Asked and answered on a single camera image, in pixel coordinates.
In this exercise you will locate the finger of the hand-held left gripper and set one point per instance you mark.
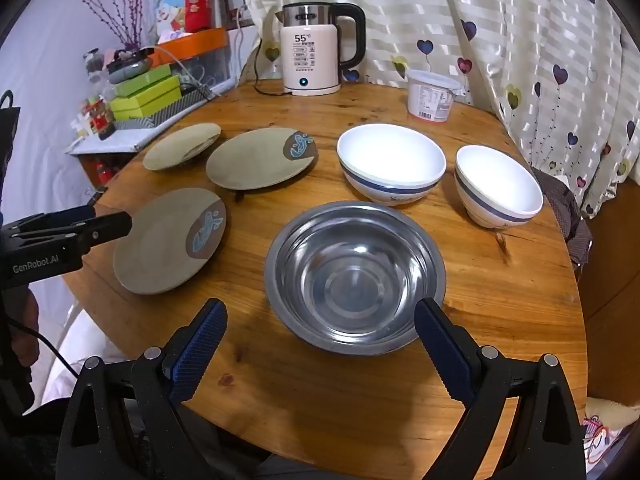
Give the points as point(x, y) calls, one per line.
point(55, 220)
point(110, 227)

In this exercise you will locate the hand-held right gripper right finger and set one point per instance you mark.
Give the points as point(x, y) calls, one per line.
point(442, 345)

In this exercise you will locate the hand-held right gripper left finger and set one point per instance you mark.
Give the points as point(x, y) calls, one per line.
point(200, 345)

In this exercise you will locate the stainless steel bowl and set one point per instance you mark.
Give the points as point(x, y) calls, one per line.
point(355, 280)

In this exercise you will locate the small white blue-striped bowl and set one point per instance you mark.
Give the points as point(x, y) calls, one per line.
point(500, 185)

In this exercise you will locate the large white blue-striped bowl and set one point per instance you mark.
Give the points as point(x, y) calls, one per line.
point(390, 157)

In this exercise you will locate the black binder clip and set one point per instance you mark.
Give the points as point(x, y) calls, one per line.
point(97, 196)

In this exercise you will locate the white shelf board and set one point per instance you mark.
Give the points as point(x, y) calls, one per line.
point(105, 145)

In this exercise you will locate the small red jars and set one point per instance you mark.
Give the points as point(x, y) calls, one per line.
point(95, 117)

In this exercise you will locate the chevron patterned tray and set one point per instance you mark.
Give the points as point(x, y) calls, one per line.
point(165, 115)

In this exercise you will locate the green box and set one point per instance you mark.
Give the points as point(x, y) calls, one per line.
point(147, 82)
point(145, 105)

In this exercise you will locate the glass jar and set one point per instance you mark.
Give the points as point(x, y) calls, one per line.
point(93, 65)

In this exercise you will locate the grey dish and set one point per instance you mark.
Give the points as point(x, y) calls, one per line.
point(130, 67)

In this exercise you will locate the dark cloth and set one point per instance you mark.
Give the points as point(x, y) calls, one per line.
point(562, 215)

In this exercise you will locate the wooden cabinet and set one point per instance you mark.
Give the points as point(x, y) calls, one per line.
point(612, 285)

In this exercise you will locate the white pink shoe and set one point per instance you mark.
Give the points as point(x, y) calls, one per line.
point(610, 430)

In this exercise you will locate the orange-lid clear storage box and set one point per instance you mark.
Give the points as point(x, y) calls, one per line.
point(210, 55)

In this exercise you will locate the purple flower branches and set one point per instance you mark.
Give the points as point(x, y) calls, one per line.
point(117, 10)

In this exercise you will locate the white plastic tub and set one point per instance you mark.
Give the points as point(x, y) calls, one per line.
point(432, 97)

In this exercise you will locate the cream electric kettle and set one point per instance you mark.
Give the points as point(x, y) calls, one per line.
point(310, 60)

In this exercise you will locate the heart print curtain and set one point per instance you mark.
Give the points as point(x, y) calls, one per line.
point(500, 35)

